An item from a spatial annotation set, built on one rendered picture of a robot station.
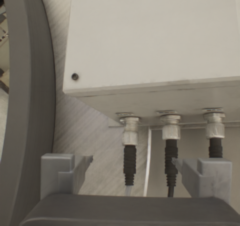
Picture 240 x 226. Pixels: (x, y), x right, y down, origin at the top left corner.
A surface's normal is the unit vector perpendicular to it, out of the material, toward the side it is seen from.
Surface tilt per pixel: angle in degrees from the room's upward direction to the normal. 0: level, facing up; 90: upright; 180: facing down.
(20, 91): 90
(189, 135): 90
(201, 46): 90
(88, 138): 90
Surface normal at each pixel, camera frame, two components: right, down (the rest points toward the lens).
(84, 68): -0.34, -0.25
